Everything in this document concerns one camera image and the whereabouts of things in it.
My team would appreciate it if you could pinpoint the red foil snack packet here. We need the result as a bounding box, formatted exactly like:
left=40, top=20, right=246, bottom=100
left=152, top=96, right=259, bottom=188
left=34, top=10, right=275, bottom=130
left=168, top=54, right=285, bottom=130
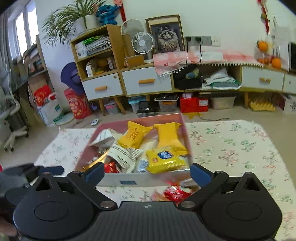
left=104, top=162, right=119, bottom=173

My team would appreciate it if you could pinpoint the gold foil snack bar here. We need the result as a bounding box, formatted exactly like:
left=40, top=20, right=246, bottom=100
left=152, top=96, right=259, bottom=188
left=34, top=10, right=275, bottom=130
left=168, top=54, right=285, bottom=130
left=82, top=151, right=109, bottom=171

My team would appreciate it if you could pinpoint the red white rice cracker pack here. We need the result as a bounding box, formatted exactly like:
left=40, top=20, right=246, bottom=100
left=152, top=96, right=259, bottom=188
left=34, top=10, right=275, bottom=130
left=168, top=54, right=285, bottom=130
left=151, top=185, right=200, bottom=204

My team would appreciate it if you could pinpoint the white triangular snack bag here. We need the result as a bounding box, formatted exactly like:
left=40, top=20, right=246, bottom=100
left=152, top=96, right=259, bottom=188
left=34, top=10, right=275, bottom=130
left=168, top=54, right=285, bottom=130
left=107, top=144, right=143, bottom=173

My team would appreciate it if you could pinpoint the yellow blue-label snack pack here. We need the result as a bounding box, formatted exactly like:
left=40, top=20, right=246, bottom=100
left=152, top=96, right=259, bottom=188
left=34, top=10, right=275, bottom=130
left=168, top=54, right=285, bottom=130
left=146, top=146, right=186, bottom=174

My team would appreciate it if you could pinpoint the clear white cake snack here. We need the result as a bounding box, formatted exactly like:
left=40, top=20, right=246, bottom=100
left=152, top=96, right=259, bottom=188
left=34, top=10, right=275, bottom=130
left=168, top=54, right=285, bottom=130
left=134, top=135, right=159, bottom=173

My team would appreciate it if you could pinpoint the person's left hand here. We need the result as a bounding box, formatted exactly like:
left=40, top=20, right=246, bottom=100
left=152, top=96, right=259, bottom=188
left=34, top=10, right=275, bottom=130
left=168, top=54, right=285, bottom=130
left=0, top=218, right=18, bottom=237

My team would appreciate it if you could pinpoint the floral tablecloth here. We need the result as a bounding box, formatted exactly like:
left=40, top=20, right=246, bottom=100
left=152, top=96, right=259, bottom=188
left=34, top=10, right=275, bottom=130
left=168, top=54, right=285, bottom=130
left=36, top=120, right=295, bottom=240

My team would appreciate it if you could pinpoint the white triangular bag in box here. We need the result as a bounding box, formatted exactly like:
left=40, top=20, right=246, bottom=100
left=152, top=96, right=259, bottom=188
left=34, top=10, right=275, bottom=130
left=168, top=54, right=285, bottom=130
left=90, top=129, right=115, bottom=149

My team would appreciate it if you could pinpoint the yellow snack pack right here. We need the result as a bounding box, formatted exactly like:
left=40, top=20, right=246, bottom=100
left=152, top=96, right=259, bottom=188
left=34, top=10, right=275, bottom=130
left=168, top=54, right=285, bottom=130
left=154, top=122, right=188, bottom=156

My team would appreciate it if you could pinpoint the yellow snack pack left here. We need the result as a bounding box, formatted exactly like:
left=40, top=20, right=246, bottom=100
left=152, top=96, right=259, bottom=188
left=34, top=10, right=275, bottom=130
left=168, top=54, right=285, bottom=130
left=117, top=121, right=153, bottom=149

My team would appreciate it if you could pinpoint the pink silver snack box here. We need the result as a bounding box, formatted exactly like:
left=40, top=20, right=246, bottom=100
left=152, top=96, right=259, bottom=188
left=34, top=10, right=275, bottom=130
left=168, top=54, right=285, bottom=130
left=76, top=113, right=193, bottom=187

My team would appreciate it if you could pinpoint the white shopping bag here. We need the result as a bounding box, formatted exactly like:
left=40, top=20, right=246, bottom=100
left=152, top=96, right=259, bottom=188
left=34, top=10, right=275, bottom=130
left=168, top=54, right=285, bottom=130
left=38, top=92, right=65, bottom=127

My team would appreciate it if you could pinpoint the red cylindrical snack tub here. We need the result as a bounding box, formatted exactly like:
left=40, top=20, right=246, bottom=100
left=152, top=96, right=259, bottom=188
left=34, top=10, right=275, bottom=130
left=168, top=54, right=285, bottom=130
left=64, top=88, right=92, bottom=120

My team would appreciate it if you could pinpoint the red storage box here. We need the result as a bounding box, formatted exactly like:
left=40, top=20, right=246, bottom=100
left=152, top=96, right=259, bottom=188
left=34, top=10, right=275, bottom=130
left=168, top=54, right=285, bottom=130
left=180, top=97, right=209, bottom=113

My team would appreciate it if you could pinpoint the white office chair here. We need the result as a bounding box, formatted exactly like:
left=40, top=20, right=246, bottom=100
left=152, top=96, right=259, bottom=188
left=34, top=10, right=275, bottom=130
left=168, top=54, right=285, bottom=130
left=1, top=70, right=29, bottom=152

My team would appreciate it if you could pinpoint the clear plastic storage bin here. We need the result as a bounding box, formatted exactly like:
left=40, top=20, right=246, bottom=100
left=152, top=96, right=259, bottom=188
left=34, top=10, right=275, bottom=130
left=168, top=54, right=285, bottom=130
left=211, top=96, right=236, bottom=110

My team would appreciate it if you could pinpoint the red gift bag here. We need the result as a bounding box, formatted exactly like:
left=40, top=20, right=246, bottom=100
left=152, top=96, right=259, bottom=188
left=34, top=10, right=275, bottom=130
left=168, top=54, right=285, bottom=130
left=34, top=85, right=52, bottom=106

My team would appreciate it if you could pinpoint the yellow egg tray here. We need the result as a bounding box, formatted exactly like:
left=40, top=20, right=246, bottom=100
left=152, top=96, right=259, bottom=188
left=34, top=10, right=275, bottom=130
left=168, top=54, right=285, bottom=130
left=249, top=97, right=275, bottom=112

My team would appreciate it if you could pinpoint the purple hat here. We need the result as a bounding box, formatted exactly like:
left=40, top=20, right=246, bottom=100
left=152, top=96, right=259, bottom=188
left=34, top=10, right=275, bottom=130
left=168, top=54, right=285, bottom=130
left=60, top=62, right=85, bottom=95

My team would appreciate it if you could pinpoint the black bag on shelf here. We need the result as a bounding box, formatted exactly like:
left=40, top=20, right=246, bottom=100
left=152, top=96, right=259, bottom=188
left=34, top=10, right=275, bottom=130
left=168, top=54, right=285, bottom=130
left=173, top=64, right=203, bottom=90

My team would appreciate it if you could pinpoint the pink table runner cloth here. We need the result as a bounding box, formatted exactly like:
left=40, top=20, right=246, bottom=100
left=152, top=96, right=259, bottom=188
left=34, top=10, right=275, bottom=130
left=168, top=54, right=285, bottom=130
left=153, top=50, right=263, bottom=76

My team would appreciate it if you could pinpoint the orange fruit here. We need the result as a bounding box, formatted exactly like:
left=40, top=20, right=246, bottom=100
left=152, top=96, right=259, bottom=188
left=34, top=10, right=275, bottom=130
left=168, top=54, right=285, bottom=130
left=271, top=58, right=281, bottom=69

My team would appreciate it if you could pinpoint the small white desk fan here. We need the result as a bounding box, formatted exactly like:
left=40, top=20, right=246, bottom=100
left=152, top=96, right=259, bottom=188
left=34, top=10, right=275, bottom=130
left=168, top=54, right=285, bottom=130
left=132, top=32, right=154, bottom=63

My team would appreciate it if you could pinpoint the framed cat picture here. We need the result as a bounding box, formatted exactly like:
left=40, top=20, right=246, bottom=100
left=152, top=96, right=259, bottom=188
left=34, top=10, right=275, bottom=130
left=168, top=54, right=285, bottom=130
left=145, top=15, right=185, bottom=54

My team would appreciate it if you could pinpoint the potted green plant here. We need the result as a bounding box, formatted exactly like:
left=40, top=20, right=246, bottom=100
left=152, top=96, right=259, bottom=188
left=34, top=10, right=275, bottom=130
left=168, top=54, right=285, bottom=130
left=42, top=0, right=105, bottom=47

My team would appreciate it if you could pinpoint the large white standing fan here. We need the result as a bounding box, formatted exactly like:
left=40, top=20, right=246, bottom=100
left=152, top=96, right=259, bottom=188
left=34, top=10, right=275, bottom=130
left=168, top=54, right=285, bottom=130
left=120, top=19, right=144, bottom=39

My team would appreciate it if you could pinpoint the black microwave oven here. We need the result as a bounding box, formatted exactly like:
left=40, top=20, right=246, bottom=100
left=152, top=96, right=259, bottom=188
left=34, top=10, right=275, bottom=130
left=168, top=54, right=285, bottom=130
left=288, top=42, right=296, bottom=73

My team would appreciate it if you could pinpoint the blue stitch plush toy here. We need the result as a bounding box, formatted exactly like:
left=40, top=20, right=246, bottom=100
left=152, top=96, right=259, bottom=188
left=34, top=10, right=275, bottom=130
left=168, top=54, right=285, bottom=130
left=95, top=4, right=121, bottom=26

